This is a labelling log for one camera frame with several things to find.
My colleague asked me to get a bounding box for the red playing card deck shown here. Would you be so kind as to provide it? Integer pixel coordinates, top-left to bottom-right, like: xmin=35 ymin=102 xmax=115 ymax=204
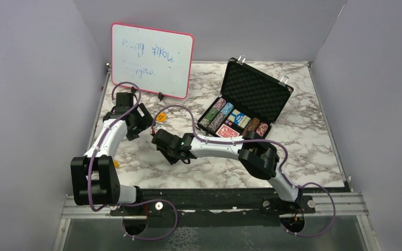
xmin=216 ymin=124 xmax=240 ymax=138

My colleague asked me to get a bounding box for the brown chip stack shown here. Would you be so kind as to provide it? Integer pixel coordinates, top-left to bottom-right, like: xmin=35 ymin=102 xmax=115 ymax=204
xmin=207 ymin=112 xmax=226 ymax=133

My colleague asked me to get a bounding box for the light blue chip stack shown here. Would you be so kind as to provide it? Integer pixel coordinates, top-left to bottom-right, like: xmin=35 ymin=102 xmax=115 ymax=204
xmin=220 ymin=102 xmax=234 ymax=116

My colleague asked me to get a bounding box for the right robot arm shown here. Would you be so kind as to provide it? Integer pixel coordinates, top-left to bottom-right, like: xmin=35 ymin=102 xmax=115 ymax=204
xmin=151 ymin=129 xmax=302 ymax=213

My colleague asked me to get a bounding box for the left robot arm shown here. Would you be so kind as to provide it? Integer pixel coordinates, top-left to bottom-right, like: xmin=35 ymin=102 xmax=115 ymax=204
xmin=71 ymin=93 xmax=153 ymax=215

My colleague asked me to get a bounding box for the orange dealer button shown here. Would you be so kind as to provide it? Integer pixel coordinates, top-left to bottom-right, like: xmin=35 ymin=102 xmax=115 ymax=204
xmin=156 ymin=112 xmax=167 ymax=122

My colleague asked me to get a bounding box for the green chip stack in case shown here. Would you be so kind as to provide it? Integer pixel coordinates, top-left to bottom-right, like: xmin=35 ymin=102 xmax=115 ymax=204
xmin=199 ymin=107 xmax=219 ymax=127

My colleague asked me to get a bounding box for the pink framed whiteboard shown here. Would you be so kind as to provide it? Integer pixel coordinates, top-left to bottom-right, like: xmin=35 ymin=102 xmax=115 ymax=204
xmin=111 ymin=23 xmax=194 ymax=99

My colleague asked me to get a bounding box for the purple chip stack in case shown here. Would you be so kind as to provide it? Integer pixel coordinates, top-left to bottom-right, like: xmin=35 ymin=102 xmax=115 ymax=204
xmin=213 ymin=98 xmax=227 ymax=111

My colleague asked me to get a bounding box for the blue white card deck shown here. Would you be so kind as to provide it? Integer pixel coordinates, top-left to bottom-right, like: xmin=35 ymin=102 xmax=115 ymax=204
xmin=228 ymin=109 xmax=251 ymax=129

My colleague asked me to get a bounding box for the orange chip row in case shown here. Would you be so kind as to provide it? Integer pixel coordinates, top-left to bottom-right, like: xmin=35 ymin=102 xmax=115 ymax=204
xmin=241 ymin=118 xmax=260 ymax=135

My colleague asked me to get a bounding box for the black poker case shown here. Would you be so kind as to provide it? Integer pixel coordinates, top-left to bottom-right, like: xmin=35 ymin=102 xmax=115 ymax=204
xmin=196 ymin=58 xmax=294 ymax=138

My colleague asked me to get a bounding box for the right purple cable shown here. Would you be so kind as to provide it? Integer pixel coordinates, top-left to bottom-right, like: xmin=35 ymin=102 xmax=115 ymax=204
xmin=150 ymin=104 xmax=336 ymax=239

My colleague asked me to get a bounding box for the purple cable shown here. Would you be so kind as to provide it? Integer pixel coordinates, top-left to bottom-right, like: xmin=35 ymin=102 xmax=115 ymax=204
xmin=87 ymin=81 xmax=179 ymax=242
xmin=150 ymin=104 xmax=336 ymax=239

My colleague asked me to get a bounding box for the black mounting rail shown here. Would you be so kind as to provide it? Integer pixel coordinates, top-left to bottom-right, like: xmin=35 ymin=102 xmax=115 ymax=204
xmin=76 ymin=187 xmax=351 ymax=230

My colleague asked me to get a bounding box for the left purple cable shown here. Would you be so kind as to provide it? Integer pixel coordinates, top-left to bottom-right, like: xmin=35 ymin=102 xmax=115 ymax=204
xmin=87 ymin=81 xmax=179 ymax=242

